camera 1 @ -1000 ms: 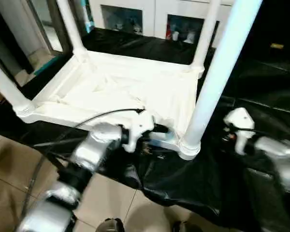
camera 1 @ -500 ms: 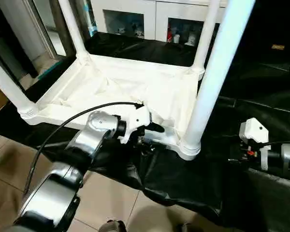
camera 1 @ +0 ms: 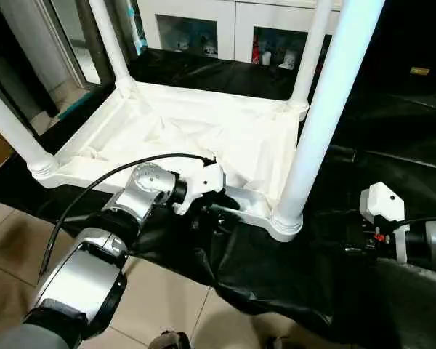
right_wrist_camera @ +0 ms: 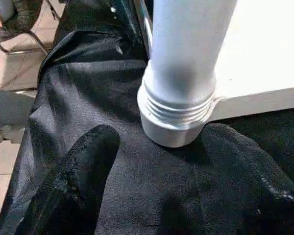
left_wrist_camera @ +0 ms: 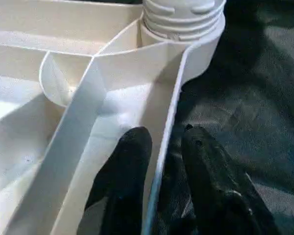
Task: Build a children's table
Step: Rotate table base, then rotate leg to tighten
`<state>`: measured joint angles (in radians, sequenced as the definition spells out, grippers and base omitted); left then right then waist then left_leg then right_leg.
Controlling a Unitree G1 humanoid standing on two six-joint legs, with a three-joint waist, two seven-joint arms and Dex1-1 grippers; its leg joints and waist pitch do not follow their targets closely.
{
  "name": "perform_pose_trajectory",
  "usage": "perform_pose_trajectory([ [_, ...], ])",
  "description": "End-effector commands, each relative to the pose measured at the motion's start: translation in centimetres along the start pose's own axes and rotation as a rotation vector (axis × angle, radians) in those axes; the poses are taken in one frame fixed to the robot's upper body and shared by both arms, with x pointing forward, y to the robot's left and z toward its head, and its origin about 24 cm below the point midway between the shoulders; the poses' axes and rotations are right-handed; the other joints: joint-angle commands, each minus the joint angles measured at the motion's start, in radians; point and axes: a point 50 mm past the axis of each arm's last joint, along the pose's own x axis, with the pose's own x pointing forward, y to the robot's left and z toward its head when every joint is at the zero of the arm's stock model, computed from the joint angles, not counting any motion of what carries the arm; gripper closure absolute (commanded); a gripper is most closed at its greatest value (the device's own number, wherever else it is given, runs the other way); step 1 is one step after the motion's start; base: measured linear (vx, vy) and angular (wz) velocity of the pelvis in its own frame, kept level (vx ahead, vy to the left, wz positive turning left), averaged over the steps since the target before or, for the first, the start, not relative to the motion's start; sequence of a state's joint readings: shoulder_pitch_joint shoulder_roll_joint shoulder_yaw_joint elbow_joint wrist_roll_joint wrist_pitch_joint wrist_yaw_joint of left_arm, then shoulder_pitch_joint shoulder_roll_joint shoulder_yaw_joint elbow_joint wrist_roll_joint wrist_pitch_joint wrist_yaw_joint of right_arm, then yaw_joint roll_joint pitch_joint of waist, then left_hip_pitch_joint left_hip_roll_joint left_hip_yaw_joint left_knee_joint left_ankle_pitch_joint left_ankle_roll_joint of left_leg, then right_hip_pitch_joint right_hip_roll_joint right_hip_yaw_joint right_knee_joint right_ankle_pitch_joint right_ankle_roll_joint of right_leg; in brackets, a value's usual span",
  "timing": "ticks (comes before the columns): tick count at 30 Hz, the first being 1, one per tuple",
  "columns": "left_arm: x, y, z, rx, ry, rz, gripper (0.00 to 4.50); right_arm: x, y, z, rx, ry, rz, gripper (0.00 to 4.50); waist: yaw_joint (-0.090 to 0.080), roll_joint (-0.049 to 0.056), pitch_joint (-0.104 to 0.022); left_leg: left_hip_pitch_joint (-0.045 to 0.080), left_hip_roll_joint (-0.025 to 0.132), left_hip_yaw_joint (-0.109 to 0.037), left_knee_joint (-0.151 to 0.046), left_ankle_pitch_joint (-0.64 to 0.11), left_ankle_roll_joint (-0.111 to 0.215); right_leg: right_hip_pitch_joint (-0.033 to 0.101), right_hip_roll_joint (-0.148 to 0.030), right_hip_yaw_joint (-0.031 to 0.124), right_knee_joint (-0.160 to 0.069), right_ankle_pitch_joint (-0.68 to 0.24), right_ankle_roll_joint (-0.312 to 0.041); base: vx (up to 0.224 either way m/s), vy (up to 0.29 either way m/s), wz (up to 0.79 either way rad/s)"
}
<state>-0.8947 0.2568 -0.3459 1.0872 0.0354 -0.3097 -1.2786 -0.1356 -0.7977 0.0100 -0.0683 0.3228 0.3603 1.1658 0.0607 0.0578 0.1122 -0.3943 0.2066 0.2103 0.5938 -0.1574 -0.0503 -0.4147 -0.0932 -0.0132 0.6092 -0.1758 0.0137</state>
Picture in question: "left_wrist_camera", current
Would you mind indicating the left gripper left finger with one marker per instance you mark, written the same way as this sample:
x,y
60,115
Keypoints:
x,y
120,191

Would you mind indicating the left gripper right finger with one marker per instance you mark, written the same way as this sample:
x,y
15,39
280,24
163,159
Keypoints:
x,y
220,191

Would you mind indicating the white plastic table leg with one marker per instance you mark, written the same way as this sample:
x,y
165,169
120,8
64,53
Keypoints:
x,y
183,17

